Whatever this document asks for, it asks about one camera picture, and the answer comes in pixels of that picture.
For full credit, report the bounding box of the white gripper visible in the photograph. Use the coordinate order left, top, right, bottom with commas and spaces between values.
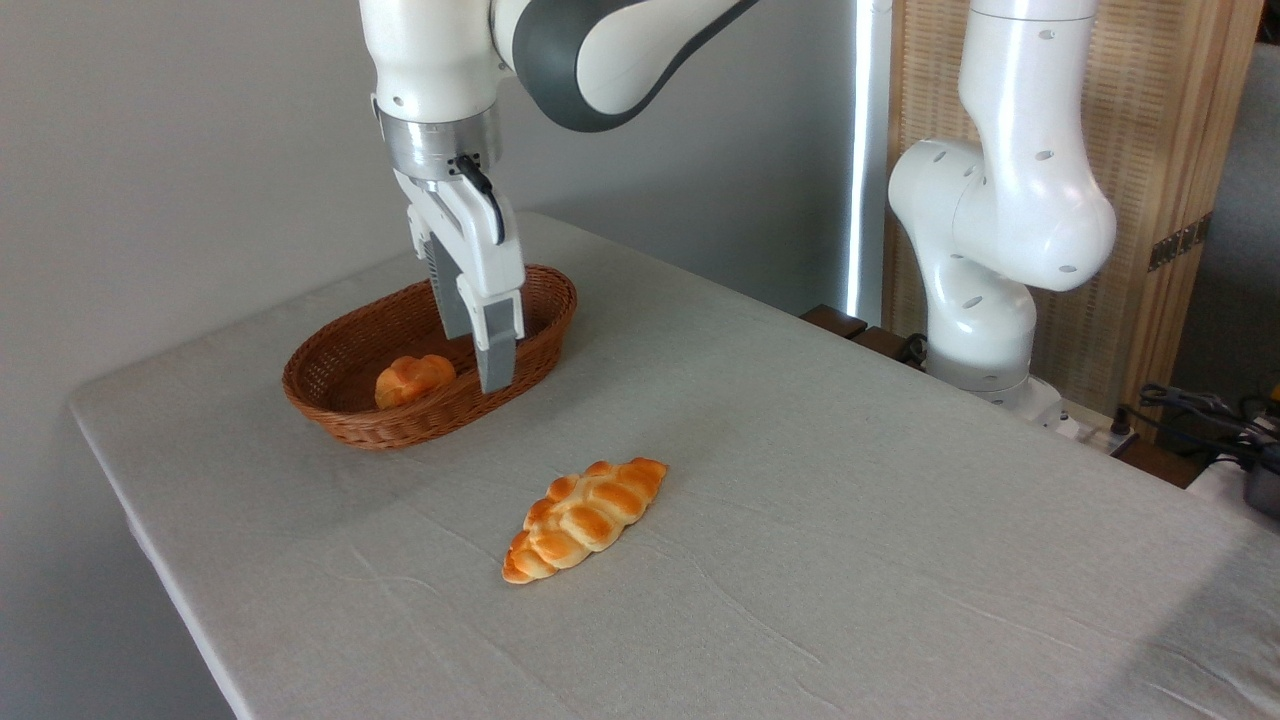
392, 170, 527, 395

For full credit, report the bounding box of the round knotted bread roll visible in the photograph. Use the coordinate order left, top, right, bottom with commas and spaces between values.
374, 354, 457, 410

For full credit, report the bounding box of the brown wicker oval basket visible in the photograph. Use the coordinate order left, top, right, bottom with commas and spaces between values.
281, 263, 578, 451

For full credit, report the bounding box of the long braided bread loaf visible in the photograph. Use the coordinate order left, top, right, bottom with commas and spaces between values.
501, 457, 669, 585

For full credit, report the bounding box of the dark brown wooden block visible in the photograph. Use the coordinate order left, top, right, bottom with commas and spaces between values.
850, 325, 927, 367
800, 305, 869, 340

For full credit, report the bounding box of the light grey tablecloth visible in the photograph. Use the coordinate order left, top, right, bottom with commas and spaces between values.
68, 210, 1280, 720

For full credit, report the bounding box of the white power strip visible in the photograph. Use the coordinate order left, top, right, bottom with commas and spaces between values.
1058, 403, 1141, 457

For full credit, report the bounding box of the wooden bamboo folding screen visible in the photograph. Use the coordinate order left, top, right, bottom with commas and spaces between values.
885, 0, 1266, 441

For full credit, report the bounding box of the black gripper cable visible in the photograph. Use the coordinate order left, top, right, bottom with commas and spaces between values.
447, 152, 507, 247

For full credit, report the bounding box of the black cable bundle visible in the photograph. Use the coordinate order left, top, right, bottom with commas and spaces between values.
1113, 383, 1280, 471

